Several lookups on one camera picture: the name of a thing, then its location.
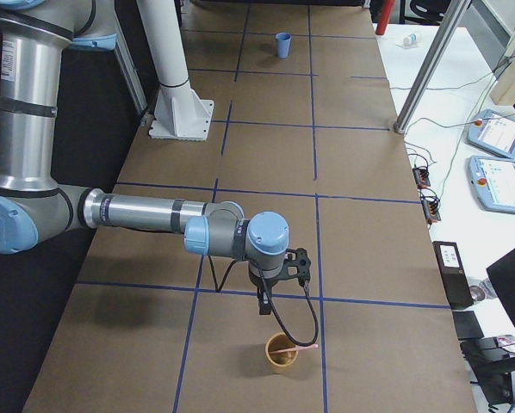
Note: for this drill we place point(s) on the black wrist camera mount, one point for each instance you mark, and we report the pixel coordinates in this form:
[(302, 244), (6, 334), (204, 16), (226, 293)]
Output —
[(296, 265)]

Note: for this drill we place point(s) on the red cylinder bottle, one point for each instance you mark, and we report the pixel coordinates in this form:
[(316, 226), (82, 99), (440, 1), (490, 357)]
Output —
[(387, 6)]

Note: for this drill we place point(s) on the teach pendant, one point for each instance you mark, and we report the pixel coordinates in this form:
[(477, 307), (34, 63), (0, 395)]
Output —
[(494, 133), (493, 182)]

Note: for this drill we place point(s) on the orange connector board far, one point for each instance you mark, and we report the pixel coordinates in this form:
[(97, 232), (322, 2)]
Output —
[(421, 177)]

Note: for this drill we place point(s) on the pink chopstick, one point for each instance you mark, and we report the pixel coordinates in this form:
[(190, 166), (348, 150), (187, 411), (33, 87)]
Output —
[(296, 348)]

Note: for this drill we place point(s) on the orange connector board near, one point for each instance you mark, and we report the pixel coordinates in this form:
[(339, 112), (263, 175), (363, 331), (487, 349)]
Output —
[(430, 205)]

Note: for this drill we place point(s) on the black box with label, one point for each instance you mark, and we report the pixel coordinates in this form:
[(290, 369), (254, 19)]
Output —
[(452, 274)]

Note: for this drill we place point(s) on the white pedestal column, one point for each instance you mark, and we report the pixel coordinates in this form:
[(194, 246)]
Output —
[(179, 112)]

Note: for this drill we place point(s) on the near teach pendant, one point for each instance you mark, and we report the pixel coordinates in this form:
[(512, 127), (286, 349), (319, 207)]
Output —
[(493, 182)]

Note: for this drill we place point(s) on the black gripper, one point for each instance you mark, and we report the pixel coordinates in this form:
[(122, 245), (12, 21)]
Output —
[(264, 287)]

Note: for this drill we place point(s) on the wooden bamboo cup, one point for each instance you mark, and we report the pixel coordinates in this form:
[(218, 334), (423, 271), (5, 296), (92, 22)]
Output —
[(280, 363)]

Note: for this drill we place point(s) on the blue ribbed cup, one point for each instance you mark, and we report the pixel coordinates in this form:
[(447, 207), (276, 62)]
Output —
[(283, 42)]

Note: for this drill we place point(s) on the aluminium frame post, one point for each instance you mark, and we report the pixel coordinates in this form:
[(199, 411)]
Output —
[(443, 36)]

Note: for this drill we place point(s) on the orange connector board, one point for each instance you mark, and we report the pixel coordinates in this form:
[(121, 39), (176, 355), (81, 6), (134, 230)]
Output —
[(430, 205), (421, 177)]

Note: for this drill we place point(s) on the far teach pendant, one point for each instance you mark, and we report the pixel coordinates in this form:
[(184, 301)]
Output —
[(494, 133)]

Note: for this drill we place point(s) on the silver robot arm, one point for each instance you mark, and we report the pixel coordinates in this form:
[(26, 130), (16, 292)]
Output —
[(34, 207)]

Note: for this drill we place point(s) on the white plastic bottle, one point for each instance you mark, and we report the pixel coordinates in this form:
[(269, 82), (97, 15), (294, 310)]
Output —
[(411, 40)]

